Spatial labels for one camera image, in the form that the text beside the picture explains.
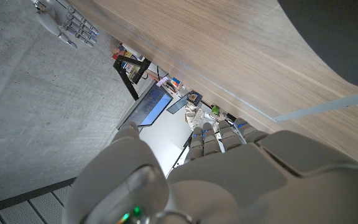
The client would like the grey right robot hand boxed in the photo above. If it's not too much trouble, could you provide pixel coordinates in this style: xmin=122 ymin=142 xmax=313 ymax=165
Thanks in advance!
xmin=31 ymin=0 xmax=100 ymax=50

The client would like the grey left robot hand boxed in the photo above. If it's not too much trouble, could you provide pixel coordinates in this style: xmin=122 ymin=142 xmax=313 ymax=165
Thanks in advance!
xmin=62 ymin=117 xmax=358 ymax=224

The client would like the flat white box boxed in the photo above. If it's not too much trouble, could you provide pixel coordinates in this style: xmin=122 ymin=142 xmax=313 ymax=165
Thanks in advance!
xmin=128 ymin=52 xmax=146 ymax=62

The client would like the small printed box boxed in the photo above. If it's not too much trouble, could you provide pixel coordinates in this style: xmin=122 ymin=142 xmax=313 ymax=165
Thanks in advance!
xmin=186 ymin=90 xmax=203 ymax=105

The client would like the silver laptop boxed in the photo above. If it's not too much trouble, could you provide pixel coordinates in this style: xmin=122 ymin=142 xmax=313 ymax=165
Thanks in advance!
xmin=166 ymin=93 xmax=190 ymax=115

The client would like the lilac paper note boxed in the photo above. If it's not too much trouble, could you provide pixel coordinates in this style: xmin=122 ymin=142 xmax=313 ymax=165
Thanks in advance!
xmin=156 ymin=76 xmax=170 ymax=88

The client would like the dark computer monitor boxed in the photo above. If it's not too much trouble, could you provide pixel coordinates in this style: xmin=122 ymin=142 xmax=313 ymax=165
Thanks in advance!
xmin=116 ymin=81 xmax=174 ymax=130

